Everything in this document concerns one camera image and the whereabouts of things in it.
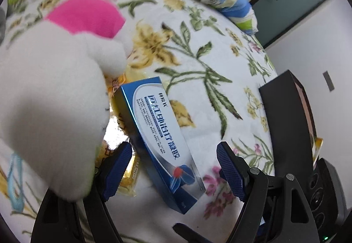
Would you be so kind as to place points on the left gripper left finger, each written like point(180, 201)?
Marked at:
point(111, 171)

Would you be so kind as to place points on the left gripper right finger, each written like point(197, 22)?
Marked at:
point(234, 170)

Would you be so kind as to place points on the yellow toast bread packet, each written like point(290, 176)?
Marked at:
point(116, 132)

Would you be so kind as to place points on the blue medicine box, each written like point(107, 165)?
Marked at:
point(156, 135)

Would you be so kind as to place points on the white pink plush toy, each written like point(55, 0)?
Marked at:
point(54, 100)

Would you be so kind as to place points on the black storage box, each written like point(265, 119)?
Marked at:
point(291, 125)

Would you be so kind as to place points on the floral white blanket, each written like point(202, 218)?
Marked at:
point(204, 74)

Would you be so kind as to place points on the grey wall switch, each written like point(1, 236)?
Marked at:
point(329, 81)

